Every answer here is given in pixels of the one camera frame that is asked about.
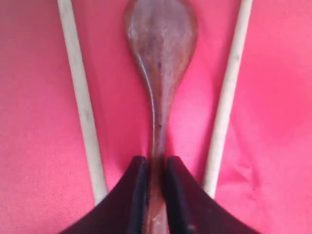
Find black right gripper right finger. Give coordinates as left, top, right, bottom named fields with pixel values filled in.
left=165, top=156, right=258, bottom=234

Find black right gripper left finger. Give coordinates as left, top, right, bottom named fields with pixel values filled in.
left=62, top=156, right=148, bottom=234

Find wooden chopstick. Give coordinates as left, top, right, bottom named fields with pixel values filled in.
left=57, top=0, right=107, bottom=205
left=203, top=0, right=253, bottom=198

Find dark wooden spoon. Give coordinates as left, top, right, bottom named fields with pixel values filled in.
left=124, top=0, right=198, bottom=234

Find red scalloped table cloth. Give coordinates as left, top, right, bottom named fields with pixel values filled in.
left=0, top=0, right=312, bottom=234

